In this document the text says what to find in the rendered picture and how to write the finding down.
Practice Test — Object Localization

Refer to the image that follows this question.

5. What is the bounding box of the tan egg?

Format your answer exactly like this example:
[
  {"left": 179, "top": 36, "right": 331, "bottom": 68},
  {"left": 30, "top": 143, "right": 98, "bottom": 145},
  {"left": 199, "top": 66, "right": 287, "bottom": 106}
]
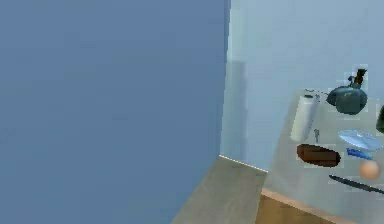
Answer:
[{"left": 359, "top": 160, "right": 381, "bottom": 180}]

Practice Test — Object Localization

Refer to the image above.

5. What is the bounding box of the pale blue plate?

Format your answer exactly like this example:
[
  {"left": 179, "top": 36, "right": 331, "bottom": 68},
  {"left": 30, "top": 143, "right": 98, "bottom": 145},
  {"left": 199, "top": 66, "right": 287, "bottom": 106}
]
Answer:
[{"left": 337, "top": 129, "right": 384, "bottom": 152}]

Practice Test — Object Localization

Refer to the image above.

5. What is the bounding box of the dark green round object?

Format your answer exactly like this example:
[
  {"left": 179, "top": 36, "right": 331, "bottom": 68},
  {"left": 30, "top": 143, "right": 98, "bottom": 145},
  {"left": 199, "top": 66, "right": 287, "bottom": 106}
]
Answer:
[{"left": 375, "top": 104, "right": 384, "bottom": 136}]

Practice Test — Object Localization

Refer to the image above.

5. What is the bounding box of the dark grey kettle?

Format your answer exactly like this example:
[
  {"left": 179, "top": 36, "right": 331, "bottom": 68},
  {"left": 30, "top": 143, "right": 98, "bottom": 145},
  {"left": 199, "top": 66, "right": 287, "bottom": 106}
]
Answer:
[{"left": 326, "top": 68, "right": 369, "bottom": 116}]

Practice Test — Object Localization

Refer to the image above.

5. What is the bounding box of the black knife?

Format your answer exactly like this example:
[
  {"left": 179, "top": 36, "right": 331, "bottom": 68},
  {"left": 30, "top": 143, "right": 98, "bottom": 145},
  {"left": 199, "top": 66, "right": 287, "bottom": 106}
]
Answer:
[{"left": 328, "top": 174, "right": 384, "bottom": 195}]

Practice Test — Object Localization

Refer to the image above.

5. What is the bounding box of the white paper towel roll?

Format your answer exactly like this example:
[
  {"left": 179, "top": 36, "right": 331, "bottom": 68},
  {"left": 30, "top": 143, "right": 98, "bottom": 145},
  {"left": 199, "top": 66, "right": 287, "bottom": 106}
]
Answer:
[{"left": 289, "top": 94, "right": 321, "bottom": 143}]

